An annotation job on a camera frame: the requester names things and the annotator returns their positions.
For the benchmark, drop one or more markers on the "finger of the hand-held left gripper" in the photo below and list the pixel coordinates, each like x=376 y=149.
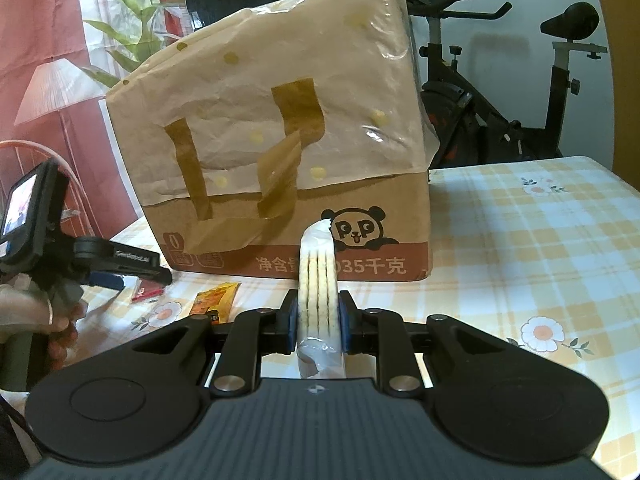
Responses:
x=142 y=265
x=107 y=281

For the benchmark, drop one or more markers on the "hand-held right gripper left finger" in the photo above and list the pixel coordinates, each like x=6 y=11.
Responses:
x=291 y=325

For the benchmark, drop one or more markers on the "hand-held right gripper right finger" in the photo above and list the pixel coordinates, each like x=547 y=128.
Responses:
x=347 y=325

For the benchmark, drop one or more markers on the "red snack packet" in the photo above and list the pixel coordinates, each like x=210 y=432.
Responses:
x=150 y=291

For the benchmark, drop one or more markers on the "clear cracker packet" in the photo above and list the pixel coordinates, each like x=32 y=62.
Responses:
x=317 y=290

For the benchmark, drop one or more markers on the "cardboard box with plastic liner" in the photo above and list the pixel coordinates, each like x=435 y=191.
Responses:
x=300 y=60

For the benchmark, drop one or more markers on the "person's left hand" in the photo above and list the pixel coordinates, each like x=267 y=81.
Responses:
x=30 y=315

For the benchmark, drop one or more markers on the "yellow orange snack packet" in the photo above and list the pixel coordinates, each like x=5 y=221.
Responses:
x=215 y=300

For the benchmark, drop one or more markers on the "checked floral tablecloth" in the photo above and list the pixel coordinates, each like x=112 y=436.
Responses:
x=500 y=235

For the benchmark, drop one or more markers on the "printed curtain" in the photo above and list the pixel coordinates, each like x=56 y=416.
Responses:
x=50 y=20

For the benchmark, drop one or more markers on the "black exercise bike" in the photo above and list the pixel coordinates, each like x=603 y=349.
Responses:
x=460 y=105

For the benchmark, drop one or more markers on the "wooden board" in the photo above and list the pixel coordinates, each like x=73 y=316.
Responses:
x=625 y=110

